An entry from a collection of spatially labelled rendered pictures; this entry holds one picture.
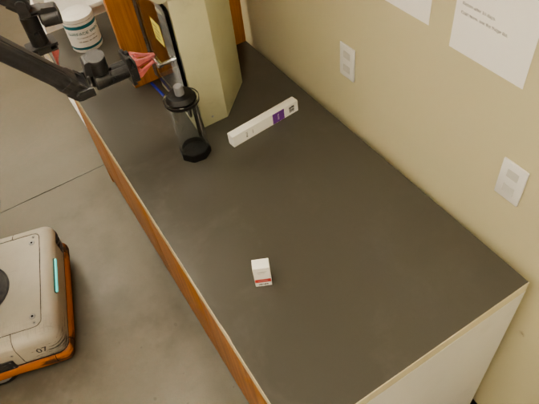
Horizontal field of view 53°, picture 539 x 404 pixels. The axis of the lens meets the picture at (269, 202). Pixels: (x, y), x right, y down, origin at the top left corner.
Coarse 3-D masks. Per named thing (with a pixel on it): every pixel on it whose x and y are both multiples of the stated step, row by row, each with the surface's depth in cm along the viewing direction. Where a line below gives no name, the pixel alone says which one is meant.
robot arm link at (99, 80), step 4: (108, 72) 162; (92, 76) 160; (100, 76) 162; (104, 76) 162; (108, 76) 162; (92, 80) 162; (96, 80) 161; (100, 80) 162; (104, 80) 162; (108, 80) 163; (112, 80) 164; (92, 84) 164; (96, 84) 162; (100, 84) 162; (104, 84) 163; (108, 84) 164; (112, 84) 165; (100, 88) 163
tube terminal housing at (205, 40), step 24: (168, 0) 149; (192, 0) 152; (216, 0) 164; (192, 24) 157; (216, 24) 166; (192, 48) 162; (216, 48) 168; (192, 72) 168; (216, 72) 173; (240, 72) 195; (216, 96) 179; (216, 120) 185
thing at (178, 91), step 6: (174, 84) 157; (180, 84) 157; (174, 90) 156; (180, 90) 156; (186, 90) 159; (192, 90) 161; (168, 96) 158; (174, 96) 158; (180, 96) 158; (186, 96) 157; (192, 96) 158; (168, 102) 158; (174, 102) 156; (180, 102) 156; (186, 102) 157
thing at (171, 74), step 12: (144, 0) 163; (144, 12) 170; (156, 12) 158; (144, 24) 178; (168, 24) 154; (168, 36) 158; (156, 48) 178; (168, 48) 165; (168, 72) 179; (180, 72) 166; (168, 84) 188
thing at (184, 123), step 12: (180, 108) 156; (192, 108) 159; (180, 120) 161; (192, 120) 162; (180, 132) 165; (192, 132) 165; (204, 132) 169; (180, 144) 170; (192, 144) 168; (204, 144) 171
